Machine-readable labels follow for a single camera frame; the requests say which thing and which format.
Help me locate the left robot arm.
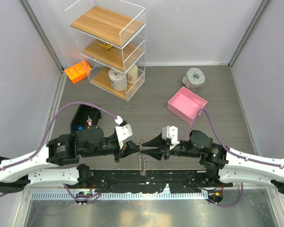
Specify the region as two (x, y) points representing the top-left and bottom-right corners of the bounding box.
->
(0, 125), (140, 194)

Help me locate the black storage bin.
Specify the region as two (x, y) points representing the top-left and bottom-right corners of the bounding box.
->
(71, 105), (102, 133)

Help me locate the white cable duct strip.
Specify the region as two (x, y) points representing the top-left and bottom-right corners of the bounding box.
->
(31, 190), (208, 201)

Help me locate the white toilet paper roll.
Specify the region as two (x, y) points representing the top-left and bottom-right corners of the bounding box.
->
(108, 69), (127, 91)

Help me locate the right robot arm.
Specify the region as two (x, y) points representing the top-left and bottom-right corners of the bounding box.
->
(142, 130), (284, 194)

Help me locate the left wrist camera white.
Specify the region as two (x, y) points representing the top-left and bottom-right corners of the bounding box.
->
(115, 116), (134, 143)

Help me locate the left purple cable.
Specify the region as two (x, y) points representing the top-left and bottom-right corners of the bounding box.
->
(0, 101), (120, 199)

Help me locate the grey wrapped tissue roll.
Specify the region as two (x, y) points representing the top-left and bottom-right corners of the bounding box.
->
(182, 68), (205, 92)

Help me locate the white wire shelf rack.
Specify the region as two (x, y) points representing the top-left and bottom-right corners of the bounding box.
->
(65, 0), (146, 101)

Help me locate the orange plastic crate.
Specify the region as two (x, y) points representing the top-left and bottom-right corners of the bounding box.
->
(64, 61), (92, 84)

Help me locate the yellow snack packet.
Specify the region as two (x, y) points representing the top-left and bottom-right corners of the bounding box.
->
(100, 42), (113, 50)

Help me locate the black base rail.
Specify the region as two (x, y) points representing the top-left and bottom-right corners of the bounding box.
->
(68, 170), (223, 194)

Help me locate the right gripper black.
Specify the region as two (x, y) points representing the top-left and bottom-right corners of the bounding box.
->
(141, 131), (201, 160)

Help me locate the metal keyring disc with rings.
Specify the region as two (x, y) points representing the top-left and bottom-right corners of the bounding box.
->
(137, 139), (147, 177)

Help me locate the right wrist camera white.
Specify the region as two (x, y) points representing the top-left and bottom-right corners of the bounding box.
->
(161, 126), (179, 145)

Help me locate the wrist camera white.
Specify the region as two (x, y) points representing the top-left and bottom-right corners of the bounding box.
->
(115, 116), (134, 143)
(161, 126), (179, 145)

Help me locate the pink open box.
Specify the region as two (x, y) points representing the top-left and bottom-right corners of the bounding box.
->
(167, 87), (208, 124)

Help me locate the cream lotion pump bottle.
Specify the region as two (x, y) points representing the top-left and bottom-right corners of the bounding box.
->
(126, 64), (139, 85)

